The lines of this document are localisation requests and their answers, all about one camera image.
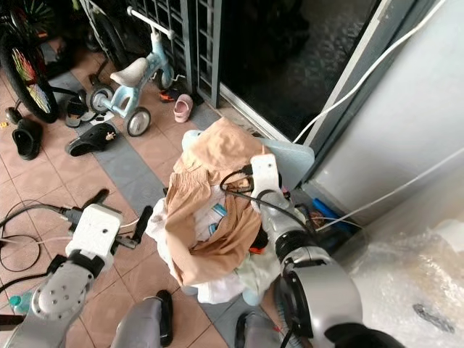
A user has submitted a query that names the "white garment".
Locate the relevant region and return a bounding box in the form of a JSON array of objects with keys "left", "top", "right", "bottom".
[{"left": 145, "top": 185, "right": 262, "bottom": 305}]

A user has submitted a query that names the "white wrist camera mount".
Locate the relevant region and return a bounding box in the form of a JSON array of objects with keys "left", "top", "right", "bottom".
[
  {"left": 249, "top": 153, "right": 281, "bottom": 196},
  {"left": 65, "top": 204, "right": 123, "bottom": 256}
]

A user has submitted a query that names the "grey robot leg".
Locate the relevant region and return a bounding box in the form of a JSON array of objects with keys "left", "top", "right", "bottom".
[
  {"left": 112, "top": 289, "right": 175, "bottom": 348},
  {"left": 235, "top": 310, "right": 285, "bottom": 348}
]

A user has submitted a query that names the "pink child shoe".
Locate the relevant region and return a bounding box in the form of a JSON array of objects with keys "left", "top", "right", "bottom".
[{"left": 173, "top": 92, "right": 194, "bottom": 123}]

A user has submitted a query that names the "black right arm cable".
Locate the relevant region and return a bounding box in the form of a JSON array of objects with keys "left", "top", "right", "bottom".
[{"left": 220, "top": 165, "right": 332, "bottom": 238}]

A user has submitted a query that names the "clear water bottle green cap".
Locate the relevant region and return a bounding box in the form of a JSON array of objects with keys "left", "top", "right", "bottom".
[{"left": 6, "top": 293, "right": 38, "bottom": 315}]

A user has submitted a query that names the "thin black floor cable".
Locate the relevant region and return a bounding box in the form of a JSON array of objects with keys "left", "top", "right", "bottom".
[{"left": 0, "top": 199, "right": 70, "bottom": 274}]

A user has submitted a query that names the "grey left robot leg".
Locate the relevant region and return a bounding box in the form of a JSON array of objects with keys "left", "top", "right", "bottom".
[{"left": 112, "top": 289, "right": 175, "bottom": 348}]

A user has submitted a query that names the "pale green garment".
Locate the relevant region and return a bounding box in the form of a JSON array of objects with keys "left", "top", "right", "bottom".
[{"left": 236, "top": 250, "right": 281, "bottom": 298}]

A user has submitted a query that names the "clear plastic bubble sheet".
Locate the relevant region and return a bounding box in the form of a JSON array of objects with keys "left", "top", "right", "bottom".
[{"left": 341, "top": 221, "right": 464, "bottom": 345}]

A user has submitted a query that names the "light blue laundry basket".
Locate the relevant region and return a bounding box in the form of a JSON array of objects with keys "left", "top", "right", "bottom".
[{"left": 152, "top": 129, "right": 316, "bottom": 307}]

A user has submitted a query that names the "black clog with charm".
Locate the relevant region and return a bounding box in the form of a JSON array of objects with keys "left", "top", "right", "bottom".
[{"left": 65, "top": 121, "right": 117, "bottom": 157}]

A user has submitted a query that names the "white wall cable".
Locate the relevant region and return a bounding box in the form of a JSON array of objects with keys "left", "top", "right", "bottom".
[
  {"left": 292, "top": 0, "right": 449, "bottom": 144},
  {"left": 315, "top": 145, "right": 464, "bottom": 231}
]

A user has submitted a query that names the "black garment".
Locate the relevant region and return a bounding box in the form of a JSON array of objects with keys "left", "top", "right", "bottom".
[{"left": 249, "top": 226, "right": 270, "bottom": 255}]

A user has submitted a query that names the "black bicycle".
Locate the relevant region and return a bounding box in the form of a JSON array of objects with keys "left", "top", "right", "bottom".
[{"left": 78, "top": 0, "right": 140, "bottom": 73}]

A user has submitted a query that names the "black strap sandal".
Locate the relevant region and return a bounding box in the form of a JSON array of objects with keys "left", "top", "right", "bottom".
[{"left": 63, "top": 95, "right": 96, "bottom": 126}]

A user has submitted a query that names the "bicycle with colourful spokes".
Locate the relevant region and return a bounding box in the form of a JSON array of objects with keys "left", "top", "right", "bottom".
[{"left": 0, "top": 0, "right": 60, "bottom": 125}]

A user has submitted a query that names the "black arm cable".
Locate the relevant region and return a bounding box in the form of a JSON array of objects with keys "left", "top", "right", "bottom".
[
  {"left": 0, "top": 202, "right": 78, "bottom": 297},
  {"left": 220, "top": 165, "right": 332, "bottom": 238}
]

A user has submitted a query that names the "white floor cable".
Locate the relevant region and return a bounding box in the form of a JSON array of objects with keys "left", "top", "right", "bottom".
[{"left": 0, "top": 232, "right": 70, "bottom": 244}]

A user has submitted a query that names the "grey right robot leg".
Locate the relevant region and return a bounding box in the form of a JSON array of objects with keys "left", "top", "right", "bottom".
[{"left": 235, "top": 310, "right": 285, "bottom": 348}]

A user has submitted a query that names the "plain black clog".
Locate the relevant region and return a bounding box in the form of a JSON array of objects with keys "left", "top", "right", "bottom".
[{"left": 12, "top": 117, "right": 44, "bottom": 161}]

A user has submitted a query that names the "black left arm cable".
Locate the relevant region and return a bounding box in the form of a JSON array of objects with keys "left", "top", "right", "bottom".
[{"left": 0, "top": 202, "right": 78, "bottom": 297}]

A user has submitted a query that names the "light blue kids balance bike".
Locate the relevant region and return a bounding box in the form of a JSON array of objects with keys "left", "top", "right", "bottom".
[{"left": 86, "top": 7, "right": 179, "bottom": 138}]

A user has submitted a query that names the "blue plastic item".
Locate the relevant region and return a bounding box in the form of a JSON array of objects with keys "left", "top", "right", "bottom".
[{"left": 310, "top": 199, "right": 343, "bottom": 234}]

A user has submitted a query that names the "beige garment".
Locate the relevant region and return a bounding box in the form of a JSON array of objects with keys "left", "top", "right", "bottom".
[{"left": 165, "top": 118, "right": 265, "bottom": 287}]

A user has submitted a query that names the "orange and black shoe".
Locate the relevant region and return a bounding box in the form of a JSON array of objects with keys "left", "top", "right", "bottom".
[{"left": 157, "top": 80, "right": 183, "bottom": 103}]

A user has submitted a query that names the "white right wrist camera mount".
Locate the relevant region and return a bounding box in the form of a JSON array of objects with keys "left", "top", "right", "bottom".
[{"left": 249, "top": 153, "right": 281, "bottom": 196}]

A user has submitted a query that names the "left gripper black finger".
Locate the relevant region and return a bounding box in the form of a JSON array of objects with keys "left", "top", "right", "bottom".
[
  {"left": 133, "top": 204, "right": 154, "bottom": 245},
  {"left": 82, "top": 188, "right": 110, "bottom": 213}
]

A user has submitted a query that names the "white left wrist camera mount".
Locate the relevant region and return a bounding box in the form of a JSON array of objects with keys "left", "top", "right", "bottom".
[{"left": 65, "top": 204, "right": 123, "bottom": 256}]

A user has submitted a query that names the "grey door frame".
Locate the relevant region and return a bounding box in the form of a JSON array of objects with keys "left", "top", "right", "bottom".
[{"left": 290, "top": 0, "right": 439, "bottom": 157}]

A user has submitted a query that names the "dark metal gate grille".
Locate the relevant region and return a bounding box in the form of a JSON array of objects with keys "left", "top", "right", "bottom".
[{"left": 127, "top": 0, "right": 223, "bottom": 107}]

